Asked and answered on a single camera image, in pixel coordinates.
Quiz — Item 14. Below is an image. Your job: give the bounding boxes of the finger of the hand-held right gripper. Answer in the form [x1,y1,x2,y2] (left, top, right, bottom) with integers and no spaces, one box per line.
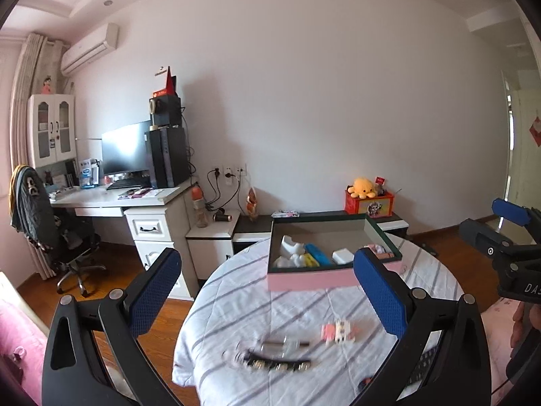
[491,197,532,227]
[459,218,517,258]

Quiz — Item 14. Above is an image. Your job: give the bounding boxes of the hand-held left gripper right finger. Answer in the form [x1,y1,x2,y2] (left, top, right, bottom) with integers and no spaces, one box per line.
[353,247,493,406]

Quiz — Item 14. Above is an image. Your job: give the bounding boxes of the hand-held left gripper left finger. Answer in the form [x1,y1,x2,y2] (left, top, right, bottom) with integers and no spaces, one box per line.
[41,247,184,406]

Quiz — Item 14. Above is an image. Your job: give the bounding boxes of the pink storage box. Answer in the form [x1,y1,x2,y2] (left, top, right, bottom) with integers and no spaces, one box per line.
[267,213,403,292]

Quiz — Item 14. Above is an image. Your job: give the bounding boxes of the blue lighter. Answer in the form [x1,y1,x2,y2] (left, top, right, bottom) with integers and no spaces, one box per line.
[305,243,332,265]

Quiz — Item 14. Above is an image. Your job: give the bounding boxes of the white plastic holder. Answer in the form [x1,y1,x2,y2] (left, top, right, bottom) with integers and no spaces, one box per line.
[281,235,306,258]

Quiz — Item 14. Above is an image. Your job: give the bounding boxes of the person's right hand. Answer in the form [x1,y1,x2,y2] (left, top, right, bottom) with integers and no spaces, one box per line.
[511,304,530,349]

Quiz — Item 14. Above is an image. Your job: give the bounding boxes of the white desk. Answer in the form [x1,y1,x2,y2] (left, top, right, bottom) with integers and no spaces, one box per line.
[50,175,201,301]

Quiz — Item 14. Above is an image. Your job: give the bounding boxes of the pink white block toy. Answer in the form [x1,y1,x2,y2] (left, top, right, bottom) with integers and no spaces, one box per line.
[319,319,360,343]

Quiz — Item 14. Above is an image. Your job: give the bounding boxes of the white door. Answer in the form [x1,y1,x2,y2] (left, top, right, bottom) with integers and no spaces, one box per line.
[509,89,541,212]

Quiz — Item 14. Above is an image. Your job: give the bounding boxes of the black top low cabinet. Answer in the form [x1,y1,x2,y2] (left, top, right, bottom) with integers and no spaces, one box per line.
[185,210,410,288]

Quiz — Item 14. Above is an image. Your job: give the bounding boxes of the pink floral cloth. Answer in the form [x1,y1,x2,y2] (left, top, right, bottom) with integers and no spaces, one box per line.
[482,296,522,406]

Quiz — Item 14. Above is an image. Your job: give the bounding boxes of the red printed box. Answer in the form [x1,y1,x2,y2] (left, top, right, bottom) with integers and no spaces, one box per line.
[344,189,395,217]

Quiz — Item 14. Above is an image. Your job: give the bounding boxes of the orange cap bottle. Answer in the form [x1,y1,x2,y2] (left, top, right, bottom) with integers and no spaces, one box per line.
[191,186,208,228]

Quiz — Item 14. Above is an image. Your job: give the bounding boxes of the pink magazine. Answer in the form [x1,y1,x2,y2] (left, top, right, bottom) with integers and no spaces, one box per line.
[118,187,163,199]

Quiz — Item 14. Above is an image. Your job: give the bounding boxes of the black white cushion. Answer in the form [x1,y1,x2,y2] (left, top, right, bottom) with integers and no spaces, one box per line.
[55,216,91,248]

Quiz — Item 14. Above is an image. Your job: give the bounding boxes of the orange octopus plush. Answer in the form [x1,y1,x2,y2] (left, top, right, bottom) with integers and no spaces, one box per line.
[347,178,378,199]

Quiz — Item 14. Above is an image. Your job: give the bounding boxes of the clear glass bottle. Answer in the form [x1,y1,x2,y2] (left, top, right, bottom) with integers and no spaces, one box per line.
[260,336,311,358]

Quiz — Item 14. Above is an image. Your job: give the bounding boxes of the black keyboard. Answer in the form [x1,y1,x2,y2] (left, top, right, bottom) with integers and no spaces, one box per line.
[105,178,152,190]

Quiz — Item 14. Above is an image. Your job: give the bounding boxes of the black office chair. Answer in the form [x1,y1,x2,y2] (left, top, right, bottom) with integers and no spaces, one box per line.
[10,165,106,297]

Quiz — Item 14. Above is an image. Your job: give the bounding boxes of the black hair clip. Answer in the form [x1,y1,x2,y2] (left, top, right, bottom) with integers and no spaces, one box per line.
[222,347,313,374]

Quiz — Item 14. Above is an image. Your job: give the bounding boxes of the orange white figurine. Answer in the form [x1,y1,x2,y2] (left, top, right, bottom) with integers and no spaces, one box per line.
[246,187,259,221]

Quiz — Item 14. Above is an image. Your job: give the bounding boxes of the blue white carton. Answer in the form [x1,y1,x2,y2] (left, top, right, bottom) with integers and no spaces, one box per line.
[79,158,101,189]

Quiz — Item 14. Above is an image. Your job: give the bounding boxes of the black computer tower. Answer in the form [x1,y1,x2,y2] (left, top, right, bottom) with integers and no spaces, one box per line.
[145,126,191,189]

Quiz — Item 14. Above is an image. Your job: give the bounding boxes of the pink bed sheet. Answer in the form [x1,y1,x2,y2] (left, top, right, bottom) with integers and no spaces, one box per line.
[0,271,127,406]

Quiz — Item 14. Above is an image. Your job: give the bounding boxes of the black computer monitor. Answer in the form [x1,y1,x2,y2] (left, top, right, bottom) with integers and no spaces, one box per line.
[101,120,153,177]

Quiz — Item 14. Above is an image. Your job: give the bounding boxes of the dark printed jacket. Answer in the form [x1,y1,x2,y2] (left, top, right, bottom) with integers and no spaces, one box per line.
[10,165,57,246]

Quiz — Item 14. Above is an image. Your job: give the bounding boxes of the black speaker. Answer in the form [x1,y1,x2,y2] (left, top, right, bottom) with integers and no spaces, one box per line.
[149,95,182,128]

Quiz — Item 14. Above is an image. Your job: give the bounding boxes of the white glass-door cabinet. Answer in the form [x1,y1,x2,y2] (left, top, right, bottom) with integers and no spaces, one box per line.
[26,94,77,169]

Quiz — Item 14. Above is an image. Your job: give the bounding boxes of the red gift box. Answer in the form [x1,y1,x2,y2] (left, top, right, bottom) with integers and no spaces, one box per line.
[152,66,177,98]

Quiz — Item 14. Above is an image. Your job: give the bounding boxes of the beige curtain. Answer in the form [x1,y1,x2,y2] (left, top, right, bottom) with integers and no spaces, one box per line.
[9,33,64,280]

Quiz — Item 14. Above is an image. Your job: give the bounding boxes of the white air conditioner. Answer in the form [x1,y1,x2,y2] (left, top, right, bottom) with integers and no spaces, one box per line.
[60,23,119,77]

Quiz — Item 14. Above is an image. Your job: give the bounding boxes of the black power cables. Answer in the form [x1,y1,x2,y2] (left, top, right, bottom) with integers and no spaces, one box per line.
[206,169,241,216]

